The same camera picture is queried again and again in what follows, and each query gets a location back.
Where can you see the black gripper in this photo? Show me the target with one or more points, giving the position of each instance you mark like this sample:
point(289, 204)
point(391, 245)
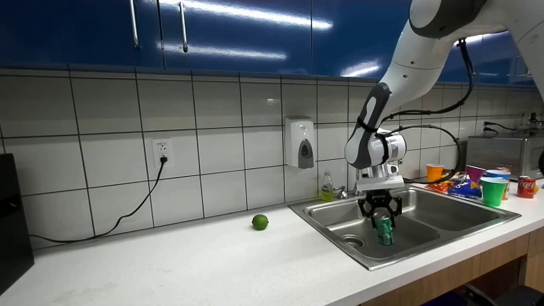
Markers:
point(381, 197)

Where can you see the green soda can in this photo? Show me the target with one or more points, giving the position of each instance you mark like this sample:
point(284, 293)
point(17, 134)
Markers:
point(386, 231)

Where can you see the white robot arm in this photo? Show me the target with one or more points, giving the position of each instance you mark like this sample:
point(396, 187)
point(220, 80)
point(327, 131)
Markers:
point(408, 61)

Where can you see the metal sink drain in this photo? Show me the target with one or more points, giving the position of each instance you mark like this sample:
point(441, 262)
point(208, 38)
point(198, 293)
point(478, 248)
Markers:
point(354, 242)

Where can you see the stainless steel double sink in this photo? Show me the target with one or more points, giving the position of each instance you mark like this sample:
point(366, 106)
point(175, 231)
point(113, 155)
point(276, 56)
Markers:
point(442, 214)

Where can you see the green dish soap bottle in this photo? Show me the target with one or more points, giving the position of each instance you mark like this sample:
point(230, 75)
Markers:
point(327, 194)

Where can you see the orange snack bag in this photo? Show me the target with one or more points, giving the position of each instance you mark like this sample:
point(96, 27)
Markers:
point(441, 185)

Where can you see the orange plastic cup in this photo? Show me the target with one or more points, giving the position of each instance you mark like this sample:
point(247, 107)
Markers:
point(434, 172)

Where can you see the blue snack bag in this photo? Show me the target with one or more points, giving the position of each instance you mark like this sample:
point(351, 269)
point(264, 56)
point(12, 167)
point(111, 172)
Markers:
point(466, 189)

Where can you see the purple plastic cup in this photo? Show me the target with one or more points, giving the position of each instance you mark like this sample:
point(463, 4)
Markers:
point(475, 172)

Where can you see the green plastic cup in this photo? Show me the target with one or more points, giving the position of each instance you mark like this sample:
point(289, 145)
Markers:
point(493, 192)

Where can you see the blue plastic cup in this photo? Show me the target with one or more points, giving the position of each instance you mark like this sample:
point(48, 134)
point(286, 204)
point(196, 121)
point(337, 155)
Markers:
point(500, 174)

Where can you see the green lime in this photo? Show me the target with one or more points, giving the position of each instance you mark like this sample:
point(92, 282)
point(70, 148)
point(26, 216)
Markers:
point(260, 221)

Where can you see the stainless steel countertop appliance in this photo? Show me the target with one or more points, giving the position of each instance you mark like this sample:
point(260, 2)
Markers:
point(498, 153)

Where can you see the red plastic cup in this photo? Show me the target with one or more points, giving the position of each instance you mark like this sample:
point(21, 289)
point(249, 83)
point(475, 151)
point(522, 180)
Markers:
point(527, 187)

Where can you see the black chair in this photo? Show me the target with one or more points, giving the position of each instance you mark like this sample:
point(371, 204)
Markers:
point(521, 298)

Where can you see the black countertop appliance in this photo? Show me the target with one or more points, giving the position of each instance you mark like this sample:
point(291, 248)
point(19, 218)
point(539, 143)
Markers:
point(14, 226)

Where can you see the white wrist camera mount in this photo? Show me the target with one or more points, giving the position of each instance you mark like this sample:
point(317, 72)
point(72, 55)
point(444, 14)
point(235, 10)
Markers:
point(379, 179)

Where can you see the white wall soap dispenser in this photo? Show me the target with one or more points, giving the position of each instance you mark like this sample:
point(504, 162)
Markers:
point(300, 141)

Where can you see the white wall outlet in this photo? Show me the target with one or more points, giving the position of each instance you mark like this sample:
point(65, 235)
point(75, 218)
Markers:
point(162, 148)

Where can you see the blue wall cabinets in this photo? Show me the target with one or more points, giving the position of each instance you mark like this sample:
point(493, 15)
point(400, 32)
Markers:
point(56, 27)

